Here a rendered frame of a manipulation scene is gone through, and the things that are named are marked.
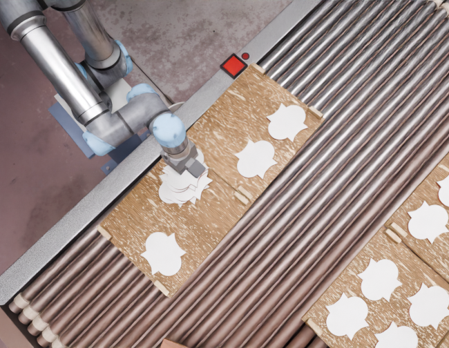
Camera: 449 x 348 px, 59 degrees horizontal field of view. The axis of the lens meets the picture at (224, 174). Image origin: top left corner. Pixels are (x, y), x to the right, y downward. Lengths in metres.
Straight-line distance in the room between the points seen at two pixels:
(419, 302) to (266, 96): 0.86
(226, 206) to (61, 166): 1.45
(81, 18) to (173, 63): 1.51
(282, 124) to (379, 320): 0.72
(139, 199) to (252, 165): 0.41
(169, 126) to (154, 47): 1.81
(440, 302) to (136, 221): 1.02
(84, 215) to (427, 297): 1.17
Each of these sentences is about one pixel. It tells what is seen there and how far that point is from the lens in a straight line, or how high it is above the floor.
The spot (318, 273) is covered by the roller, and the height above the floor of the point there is 0.92.
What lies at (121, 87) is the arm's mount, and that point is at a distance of 1.63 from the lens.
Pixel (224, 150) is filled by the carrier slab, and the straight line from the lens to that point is 1.42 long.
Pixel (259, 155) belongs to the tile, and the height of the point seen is 0.95.
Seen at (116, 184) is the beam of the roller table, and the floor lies 0.91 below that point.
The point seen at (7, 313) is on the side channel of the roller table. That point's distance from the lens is 1.54.
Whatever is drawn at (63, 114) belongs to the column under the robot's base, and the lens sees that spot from 1.68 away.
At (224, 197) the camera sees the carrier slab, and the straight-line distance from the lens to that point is 1.38.
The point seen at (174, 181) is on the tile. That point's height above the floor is 1.01.
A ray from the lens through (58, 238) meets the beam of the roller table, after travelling 1.51.
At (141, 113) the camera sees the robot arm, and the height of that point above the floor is 1.36.
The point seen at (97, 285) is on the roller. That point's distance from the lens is 1.44.
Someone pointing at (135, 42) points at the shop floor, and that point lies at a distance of 2.81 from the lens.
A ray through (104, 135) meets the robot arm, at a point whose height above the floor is 1.36.
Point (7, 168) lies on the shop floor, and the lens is 2.75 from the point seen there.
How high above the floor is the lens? 2.29
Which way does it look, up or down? 75 degrees down
